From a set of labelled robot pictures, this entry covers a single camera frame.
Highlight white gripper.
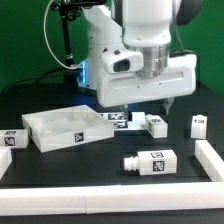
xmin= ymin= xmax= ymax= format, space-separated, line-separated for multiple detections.
xmin=97 ymin=54 xmax=197 ymax=115

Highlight white square tabletop tray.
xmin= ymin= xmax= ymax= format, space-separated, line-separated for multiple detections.
xmin=22 ymin=105 xmax=114 ymax=153

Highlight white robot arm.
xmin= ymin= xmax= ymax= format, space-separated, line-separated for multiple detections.
xmin=83 ymin=0 xmax=203 ymax=107

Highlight white sheet with tags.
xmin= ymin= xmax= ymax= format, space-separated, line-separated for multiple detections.
xmin=101 ymin=112 xmax=146 ymax=131

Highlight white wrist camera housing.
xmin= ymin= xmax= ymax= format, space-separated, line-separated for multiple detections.
xmin=101 ymin=49 xmax=144 ymax=74

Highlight white right fence rail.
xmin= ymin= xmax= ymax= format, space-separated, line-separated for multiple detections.
xmin=195 ymin=140 xmax=224 ymax=182

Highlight white fence rail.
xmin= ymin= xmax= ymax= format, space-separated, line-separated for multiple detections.
xmin=0 ymin=147 xmax=12 ymax=180
xmin=195 ymin=140 xmax=224 ymax=182
xmin=0 ymin=182 xmax=224 ymax=216

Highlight white front fence rail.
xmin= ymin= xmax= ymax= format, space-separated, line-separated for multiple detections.
xmin=0 ymin=182 xmax=224 ymax=216

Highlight black cables on table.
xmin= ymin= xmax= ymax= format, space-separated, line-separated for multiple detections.
xmin=0 ymin=67 xmax=81 ymax=95

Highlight black camera stand pole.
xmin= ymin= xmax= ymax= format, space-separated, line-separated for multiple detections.
xmin=50 ymin=0 xmax=81 ymax=87

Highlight white cable loop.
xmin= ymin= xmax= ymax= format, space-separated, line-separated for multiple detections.
xmin=43 ymin=0 xmax=84 ymax=71

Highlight white left fence rail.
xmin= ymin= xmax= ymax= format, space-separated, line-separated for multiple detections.
xmin=0 ymin=147 xmax=12 ymax=180

